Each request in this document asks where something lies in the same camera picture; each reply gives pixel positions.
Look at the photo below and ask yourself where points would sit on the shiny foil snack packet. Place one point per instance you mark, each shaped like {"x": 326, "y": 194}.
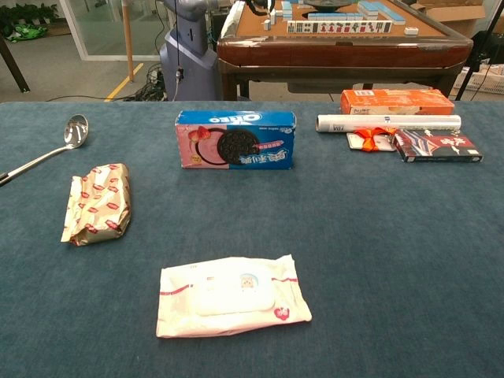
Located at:
{"x": 98, "y": 204}

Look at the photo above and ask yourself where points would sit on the blue Oreo cookie box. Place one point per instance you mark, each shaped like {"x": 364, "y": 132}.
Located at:
{"x": 236, "y": 145}

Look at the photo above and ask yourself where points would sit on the white box orange ribbon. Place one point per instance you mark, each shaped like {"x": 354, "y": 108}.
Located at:
{"x": 370, "y": 143}

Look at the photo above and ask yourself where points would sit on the cling film roll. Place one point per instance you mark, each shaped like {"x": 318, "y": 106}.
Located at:
{"x": 393, "y": 123}

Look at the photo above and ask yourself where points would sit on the brown mahjong table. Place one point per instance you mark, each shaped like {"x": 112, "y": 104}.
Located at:
{"x": 334, "y": 55}

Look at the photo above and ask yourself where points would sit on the orange cardboard box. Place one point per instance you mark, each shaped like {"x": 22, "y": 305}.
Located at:
{"x": 393, "y": 101}

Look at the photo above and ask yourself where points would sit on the face-up mahjong tile row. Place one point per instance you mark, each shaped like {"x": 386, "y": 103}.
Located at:
{"x": 338, "y": 27}

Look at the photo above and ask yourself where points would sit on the blue-backed mahjong tile row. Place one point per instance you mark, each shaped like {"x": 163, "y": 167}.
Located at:
{"x": 338, "y": 16}

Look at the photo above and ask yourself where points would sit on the dark patterned card box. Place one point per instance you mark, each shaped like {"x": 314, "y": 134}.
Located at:
{"x": 441, "y": 147}

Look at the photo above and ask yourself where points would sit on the wooden pole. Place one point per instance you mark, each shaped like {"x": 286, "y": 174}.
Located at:
{"x": 128, "y": 39}

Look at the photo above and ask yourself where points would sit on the blue-backed mahjong tile stack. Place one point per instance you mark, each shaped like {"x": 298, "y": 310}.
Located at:
{"x": 380, "y": 10}

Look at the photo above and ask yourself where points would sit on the single white mahjong tile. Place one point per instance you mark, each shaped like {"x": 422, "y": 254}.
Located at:
{"x": 411, "y": 31}

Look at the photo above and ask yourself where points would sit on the black tripod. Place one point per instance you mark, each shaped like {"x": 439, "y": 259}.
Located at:
{"x": 478, "y": 57}

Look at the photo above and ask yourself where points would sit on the white plastic crate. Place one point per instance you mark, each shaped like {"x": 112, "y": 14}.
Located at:
{"x": 492, "y": 82}

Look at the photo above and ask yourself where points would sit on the brown cardboard carton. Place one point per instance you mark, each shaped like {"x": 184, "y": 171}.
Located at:
{"x": 453, "y": 15}

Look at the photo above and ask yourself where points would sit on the dark table leg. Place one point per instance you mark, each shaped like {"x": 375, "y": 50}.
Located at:
{"x": 13, "y": 67}

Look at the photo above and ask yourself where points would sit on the green bag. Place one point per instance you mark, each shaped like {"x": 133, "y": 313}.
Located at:
{"x": 27, "y": 32}

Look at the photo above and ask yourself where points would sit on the green potted plants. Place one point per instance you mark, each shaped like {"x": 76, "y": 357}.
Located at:
{"x": 23, "y": 13}

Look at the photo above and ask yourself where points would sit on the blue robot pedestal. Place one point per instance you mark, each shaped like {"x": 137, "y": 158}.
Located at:
{"x": 189, "y": 59}

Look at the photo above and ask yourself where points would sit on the white glass partition frame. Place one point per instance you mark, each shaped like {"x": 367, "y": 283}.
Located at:
{"x": 75, "y": 27}

